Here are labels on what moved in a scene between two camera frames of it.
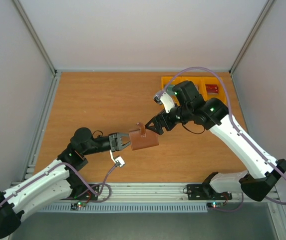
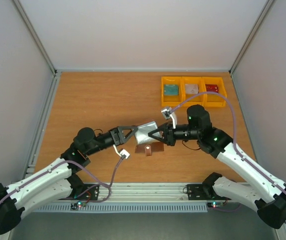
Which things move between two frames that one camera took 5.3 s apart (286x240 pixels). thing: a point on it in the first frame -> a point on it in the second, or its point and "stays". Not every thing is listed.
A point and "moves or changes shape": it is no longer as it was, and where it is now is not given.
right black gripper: x=164 y=121 -> x=169 y=134
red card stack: x=212 y=89 stays
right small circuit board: x=214 y=204 stays
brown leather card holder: x=143 y=138 moves or changes shape
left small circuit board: x=79 y=204 stays
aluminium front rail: x=147 y=192 stays
